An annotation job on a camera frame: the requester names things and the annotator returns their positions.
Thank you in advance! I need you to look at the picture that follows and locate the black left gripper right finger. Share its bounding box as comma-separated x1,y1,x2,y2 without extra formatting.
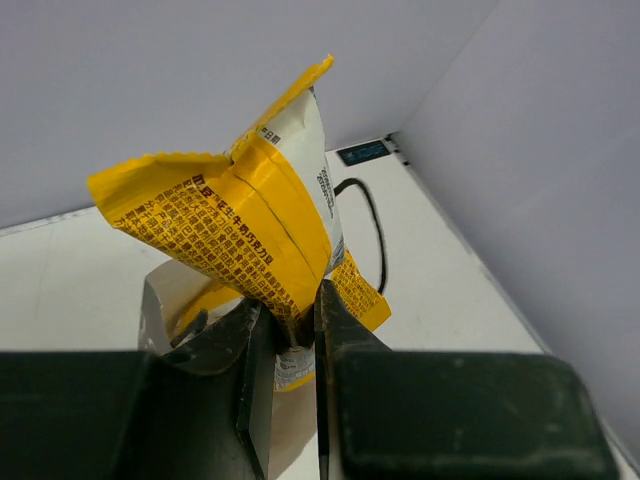
314,281,620,479

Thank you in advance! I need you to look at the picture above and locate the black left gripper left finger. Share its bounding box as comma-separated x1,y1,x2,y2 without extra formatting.
1,300,275,479

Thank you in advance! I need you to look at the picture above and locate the small yellow snack packet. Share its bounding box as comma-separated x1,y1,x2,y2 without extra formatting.
87,57,391,391

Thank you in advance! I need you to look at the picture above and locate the white paper coffee bag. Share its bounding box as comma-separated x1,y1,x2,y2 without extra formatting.
139,177,389,480

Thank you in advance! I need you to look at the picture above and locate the black corner label right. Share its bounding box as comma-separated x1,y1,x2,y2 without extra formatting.
336,140,391,167

